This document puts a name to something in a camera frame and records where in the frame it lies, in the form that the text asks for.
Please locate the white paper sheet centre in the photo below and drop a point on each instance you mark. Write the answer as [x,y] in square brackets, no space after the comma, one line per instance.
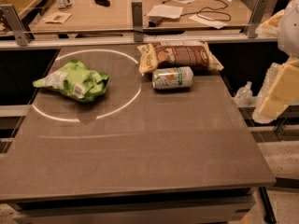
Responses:
[165,11]

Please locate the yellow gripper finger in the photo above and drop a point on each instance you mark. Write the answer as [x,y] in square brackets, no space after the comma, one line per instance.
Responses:
[280,88]

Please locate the right metal bracket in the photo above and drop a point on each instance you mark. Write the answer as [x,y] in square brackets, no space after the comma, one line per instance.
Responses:
[256,17]

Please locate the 7up soda can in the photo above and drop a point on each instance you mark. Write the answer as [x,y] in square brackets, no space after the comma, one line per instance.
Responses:
[172,78]

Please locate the green chip bag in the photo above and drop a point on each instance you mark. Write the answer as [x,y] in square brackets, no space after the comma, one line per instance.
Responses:
[75,81]

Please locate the black computer mouse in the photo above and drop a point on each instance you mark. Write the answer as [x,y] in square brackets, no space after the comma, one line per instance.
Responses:
[103,3]

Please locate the metal bracket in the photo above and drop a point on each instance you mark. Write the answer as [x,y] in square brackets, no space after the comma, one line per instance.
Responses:
[256,17]
[137,20]
[21,36]

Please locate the clear sanitizer bottle left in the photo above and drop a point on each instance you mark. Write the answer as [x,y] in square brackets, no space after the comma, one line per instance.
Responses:
[243,95]

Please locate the left metal bracket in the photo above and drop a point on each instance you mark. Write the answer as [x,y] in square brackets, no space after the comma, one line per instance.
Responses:
[21,36]

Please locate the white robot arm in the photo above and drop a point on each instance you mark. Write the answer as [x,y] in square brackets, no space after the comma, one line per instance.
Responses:
[284,25]

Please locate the small paper envelope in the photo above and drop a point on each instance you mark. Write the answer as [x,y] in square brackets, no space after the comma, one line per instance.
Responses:
[57,17]

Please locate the middle metal bracket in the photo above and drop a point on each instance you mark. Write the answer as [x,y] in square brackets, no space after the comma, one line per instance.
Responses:
[137,20]

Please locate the brown yellow snack bag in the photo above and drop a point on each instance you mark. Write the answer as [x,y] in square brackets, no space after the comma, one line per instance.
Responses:
[159,55]

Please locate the white paper sheet right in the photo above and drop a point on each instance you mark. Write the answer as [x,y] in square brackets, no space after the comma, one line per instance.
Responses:
[207,22]

